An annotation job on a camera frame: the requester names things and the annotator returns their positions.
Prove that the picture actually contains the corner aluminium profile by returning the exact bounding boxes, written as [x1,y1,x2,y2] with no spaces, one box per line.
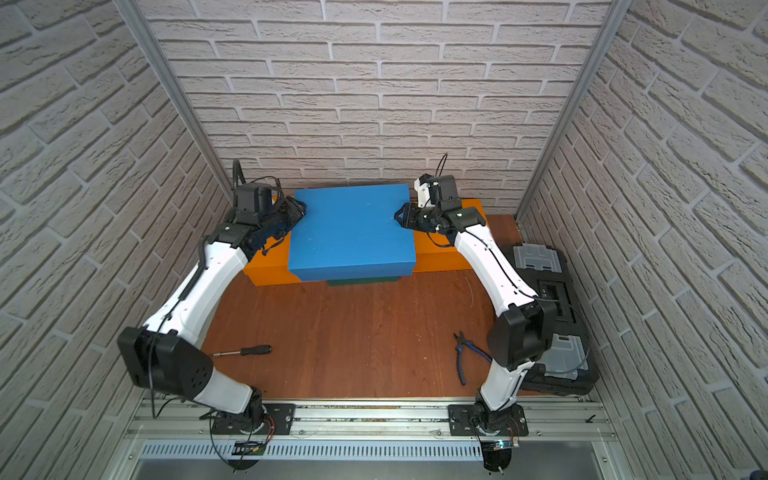
[513,0,633,220]
[114,0,233,204]

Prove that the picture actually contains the black handled screwdriver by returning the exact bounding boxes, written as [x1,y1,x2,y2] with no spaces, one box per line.
[213,344,272,358]

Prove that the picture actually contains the right corner aluminium profile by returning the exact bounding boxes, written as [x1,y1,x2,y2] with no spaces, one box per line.
[513,0,633,220]

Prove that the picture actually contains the blue handled pliers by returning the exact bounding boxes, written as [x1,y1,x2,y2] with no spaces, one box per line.
[453,331,494,386]

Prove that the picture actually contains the blue shoebox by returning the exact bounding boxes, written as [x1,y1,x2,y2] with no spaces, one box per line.
[288,184,417,282]

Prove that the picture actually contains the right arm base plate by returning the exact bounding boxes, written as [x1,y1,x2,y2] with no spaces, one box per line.
[447,402,529,438]

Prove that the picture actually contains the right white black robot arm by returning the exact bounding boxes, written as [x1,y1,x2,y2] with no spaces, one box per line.
[394,174,557,422]

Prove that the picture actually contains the orange shoebox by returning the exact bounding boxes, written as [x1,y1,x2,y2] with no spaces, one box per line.
[243,233,301,287]
[413,231,472,273]

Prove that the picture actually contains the green shoebox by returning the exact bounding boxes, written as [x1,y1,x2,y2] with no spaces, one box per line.
[327,276,401,286]

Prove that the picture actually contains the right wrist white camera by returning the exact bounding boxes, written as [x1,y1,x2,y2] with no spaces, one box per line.
[414,173,434,208]

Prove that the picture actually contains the left corner aluminium profile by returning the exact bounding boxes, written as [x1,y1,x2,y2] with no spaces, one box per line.
[114,0,233,204]

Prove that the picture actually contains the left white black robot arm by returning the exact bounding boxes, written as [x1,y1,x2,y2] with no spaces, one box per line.
[117,183,307,432]

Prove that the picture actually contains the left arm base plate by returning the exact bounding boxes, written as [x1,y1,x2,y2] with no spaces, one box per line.
[210,402,297,436]

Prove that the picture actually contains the aluminium front rail frame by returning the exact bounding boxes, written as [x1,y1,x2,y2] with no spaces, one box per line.
[104,397,631,479]

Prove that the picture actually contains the black grey toolbox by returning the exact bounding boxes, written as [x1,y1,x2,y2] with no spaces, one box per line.
[502,243,600,396]

